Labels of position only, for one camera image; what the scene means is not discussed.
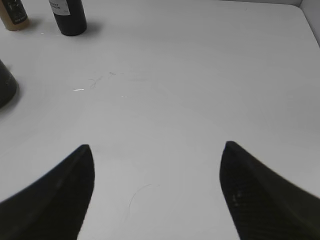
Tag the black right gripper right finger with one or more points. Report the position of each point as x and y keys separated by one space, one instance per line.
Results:
x=264 y=205

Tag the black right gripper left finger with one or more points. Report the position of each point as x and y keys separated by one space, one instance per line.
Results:
x=53 y=207

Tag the black mug white inside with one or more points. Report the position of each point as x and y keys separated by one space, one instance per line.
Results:
x=8 y=85

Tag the dark red wine bottle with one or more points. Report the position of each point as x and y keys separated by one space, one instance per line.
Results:
x=69 y=16

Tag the orange juice bottle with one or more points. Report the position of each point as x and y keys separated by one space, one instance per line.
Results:
x=13 y=15

